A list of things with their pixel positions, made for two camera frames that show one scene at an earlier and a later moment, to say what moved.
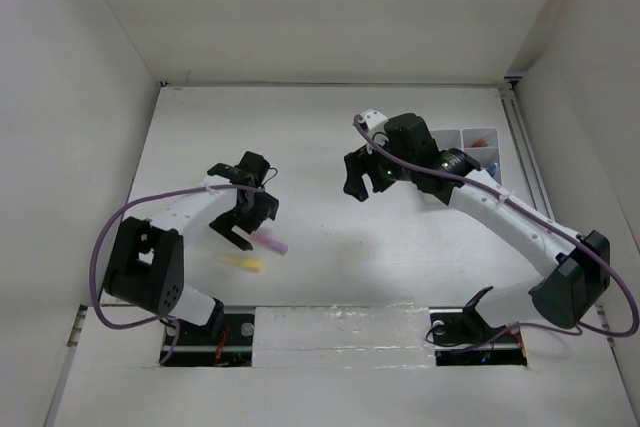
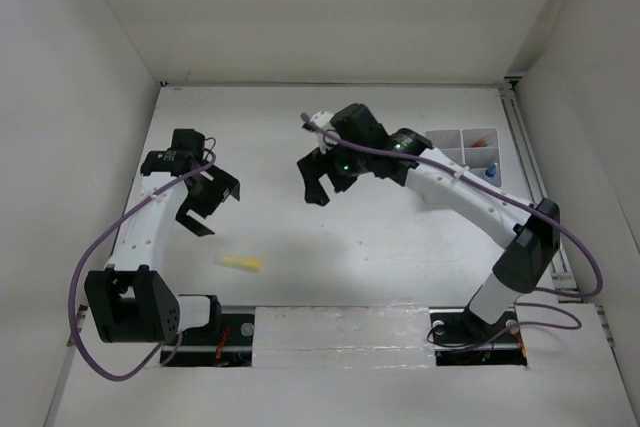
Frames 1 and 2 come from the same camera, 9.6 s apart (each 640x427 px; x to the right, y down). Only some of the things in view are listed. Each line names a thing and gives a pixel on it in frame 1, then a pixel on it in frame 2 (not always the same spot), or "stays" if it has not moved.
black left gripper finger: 223,224 → 192,224
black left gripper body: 256,212 → 198,189
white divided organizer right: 482,145 stays
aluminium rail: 531,172 stays
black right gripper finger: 356,163 → 312,167
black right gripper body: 385,173 → 346,163
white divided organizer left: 449,138 stays
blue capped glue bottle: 493,169 stays
